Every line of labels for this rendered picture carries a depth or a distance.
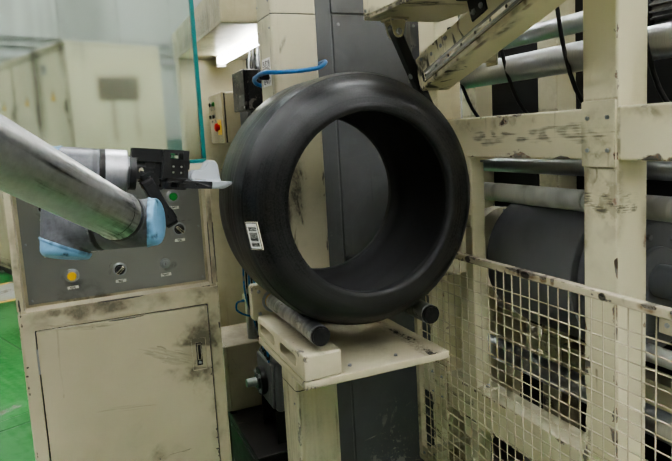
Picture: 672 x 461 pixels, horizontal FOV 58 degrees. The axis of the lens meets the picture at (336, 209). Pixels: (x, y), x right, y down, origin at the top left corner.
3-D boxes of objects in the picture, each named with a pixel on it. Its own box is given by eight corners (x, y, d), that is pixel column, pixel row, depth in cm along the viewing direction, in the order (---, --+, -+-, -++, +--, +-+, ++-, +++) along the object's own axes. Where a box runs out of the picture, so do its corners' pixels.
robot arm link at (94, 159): (35, 200, 120) (36, 152, 122) (103, 202, 125) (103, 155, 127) (32, 189, 111) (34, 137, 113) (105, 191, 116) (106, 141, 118)
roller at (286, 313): (266, 310, 163) (262, 294, 162) (282, 305, 165) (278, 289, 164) (314, 350, 131) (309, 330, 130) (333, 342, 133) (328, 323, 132)
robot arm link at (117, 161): (105, 195, 118) (102, 192, 127) (131, 195, 120) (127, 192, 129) (106, 148, 117) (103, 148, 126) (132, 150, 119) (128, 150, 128)
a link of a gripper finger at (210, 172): (236, 161, 129) (192, 159, 125) (234, 189, 129) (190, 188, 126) (232, 161, 132) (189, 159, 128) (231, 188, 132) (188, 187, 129)
